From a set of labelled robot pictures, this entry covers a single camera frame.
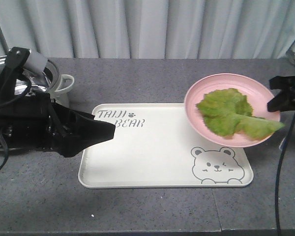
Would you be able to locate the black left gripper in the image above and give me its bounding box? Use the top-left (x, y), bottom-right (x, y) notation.
top-left (0, 92), bottom-right (116, 157)

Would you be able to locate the green lettuce leaf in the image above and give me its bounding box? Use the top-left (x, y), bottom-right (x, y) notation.
top-left (196, 88), bottom-right (284, 140)

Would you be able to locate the pink round plate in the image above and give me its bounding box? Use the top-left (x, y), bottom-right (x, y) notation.
top-left (184, 73), bottom-right (280, 148)

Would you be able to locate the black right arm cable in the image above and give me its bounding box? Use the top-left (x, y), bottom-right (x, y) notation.
top-left (274, 98), bottom-right (295, 236)

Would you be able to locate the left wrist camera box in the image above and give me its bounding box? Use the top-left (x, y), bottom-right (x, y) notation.
top-left (5, 46), bottom-right (48, 73)

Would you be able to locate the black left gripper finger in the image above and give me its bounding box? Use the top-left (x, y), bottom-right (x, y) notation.
top-left (269, 76), bottom-right (295, 90)

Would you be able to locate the grey electric cooking pot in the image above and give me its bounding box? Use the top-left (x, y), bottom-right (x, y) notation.
top-left (0, 56), bottom-right (75, 107)

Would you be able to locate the grey-white curtain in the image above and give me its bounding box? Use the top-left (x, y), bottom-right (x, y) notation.
top-left (0, 0), bottom-right (295, 59)

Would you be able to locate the cream bear serving tray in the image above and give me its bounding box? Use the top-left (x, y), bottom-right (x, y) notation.
top-left (78, 103), bottom-right (254, 188)

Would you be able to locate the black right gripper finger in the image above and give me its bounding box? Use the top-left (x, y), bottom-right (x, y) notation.
top-left (267, 88), bottom-right (295, 112)

